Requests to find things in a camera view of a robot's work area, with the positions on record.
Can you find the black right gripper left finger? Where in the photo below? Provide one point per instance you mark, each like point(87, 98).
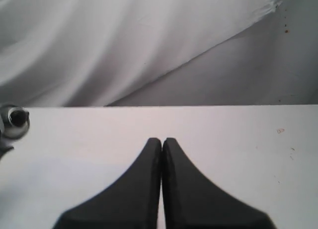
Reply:
point(131, 202)

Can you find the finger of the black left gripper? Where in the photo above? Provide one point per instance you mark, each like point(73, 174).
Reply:
point(5, 145)

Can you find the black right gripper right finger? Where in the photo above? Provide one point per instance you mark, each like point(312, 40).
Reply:
point(192, 201)

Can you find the white spray paint can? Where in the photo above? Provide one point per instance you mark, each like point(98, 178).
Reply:
point(14, 121)

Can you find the white backdrop cloth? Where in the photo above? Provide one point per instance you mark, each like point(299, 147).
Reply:
point(93, 52)

